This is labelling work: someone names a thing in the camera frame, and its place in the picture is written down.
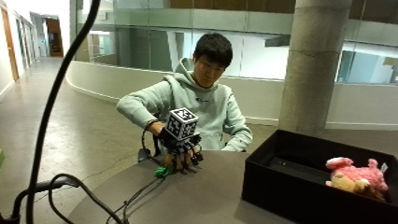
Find brown and green soft toy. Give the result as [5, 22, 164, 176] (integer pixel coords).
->
[154, 152, 196, 179]

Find grey chair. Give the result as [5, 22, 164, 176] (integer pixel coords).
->
[136, 147, 154, 163]

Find white cube with black markers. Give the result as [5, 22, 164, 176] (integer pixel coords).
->
[163, 106, 199, 142]

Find the person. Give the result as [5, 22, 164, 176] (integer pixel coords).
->
[115, 32, 254, 153]

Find black open box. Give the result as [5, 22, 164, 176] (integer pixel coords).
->
[239, 129, 398, 224]

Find glass railing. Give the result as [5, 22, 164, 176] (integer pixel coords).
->
[67, 0, 398, 86]

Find pink and tan soft toy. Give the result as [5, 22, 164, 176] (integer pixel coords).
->
[324, 156, 389, 202]

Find concrete column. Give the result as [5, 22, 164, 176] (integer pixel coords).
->
[276, 0, 353, 137]

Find brown door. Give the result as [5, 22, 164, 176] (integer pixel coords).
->
[45, 18, 65, 58]

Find thin black glove cables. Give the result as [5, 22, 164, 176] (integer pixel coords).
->
[103, 175, 166, 224]

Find looped black cable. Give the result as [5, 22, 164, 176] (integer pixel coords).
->
[47, 173, 124, 224]

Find thick black cable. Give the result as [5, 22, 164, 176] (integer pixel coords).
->
[25, 0, 102, 224]

